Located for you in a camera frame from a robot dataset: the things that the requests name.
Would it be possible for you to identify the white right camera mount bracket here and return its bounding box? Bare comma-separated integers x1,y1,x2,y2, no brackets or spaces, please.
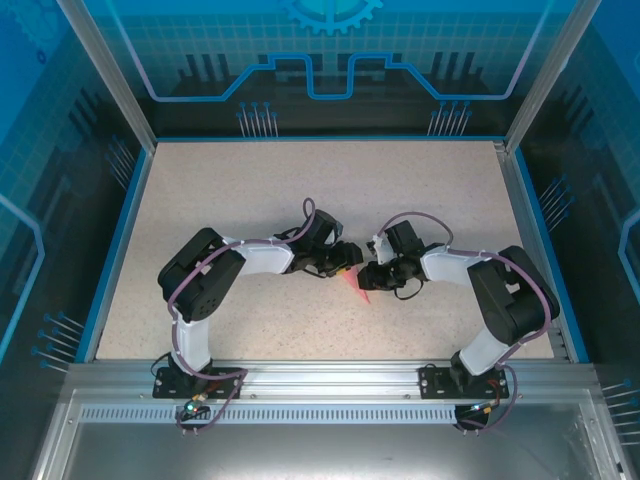
368,233,396,265

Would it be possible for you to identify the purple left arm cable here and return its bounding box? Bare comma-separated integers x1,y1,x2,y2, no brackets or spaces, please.
168,197,317,437

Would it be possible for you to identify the aluminium side rail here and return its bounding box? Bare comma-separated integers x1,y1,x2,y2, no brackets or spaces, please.
492,140,576,362

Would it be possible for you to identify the pink paper sheet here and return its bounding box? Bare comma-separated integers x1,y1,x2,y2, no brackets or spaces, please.
342,265,374,305

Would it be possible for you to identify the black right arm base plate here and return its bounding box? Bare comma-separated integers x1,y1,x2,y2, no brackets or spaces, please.
418,364,512,400

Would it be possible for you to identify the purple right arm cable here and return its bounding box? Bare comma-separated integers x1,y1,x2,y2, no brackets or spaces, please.
377,212,554,432

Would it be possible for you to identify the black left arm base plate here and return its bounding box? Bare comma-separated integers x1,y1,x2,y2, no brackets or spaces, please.
152,366,246,400

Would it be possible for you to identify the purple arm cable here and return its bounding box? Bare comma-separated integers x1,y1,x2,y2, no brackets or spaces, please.
168,197,317,437
377,212,554,432

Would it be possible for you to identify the grey metal sheet panel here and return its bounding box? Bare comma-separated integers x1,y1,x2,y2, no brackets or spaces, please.
29,389,631,480

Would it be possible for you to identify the small connector with green light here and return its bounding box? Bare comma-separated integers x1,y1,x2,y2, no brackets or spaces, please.
183,393,209,417
467,397,504,417

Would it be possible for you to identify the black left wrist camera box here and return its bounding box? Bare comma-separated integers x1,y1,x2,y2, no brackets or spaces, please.
307,209,345,246

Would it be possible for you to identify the slotted grey cable duct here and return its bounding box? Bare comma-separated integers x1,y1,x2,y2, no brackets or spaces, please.
79,405,459,424

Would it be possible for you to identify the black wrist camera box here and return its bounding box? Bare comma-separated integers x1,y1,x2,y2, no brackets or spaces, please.
387,222,426,256
307,209,345,246

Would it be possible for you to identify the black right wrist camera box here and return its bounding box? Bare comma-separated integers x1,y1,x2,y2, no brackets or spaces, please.
387,222,426,256

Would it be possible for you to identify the long aluminium mounting rail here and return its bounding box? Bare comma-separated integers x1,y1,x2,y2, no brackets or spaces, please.
64,358,601,401

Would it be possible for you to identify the aluminium frame post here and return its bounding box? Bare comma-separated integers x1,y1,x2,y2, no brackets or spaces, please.
502,0,601,154
54,0,159,154

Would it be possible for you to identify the blue table edge border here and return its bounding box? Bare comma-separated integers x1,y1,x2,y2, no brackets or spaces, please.
74,133,591,364

